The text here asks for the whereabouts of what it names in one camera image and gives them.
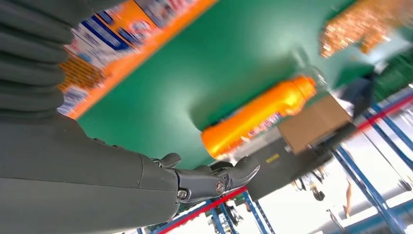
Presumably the green topped table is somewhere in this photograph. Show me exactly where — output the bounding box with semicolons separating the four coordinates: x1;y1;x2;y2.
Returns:
77;0;413;170

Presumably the black case yellow label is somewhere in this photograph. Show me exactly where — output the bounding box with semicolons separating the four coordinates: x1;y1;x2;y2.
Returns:
239;127;335;201

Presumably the brown cardboard box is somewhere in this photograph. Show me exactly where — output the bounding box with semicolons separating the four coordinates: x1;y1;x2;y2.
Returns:
278;94;352;155

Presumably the yellow tape patch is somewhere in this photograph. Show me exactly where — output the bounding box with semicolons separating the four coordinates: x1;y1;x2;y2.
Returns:
319;0;413;59

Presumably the green plastic crate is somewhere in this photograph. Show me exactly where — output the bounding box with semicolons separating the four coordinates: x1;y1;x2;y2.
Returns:
374;48;413;101

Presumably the blue metal frame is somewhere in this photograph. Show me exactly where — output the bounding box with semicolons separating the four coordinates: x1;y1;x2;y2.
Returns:
135;94;413;234

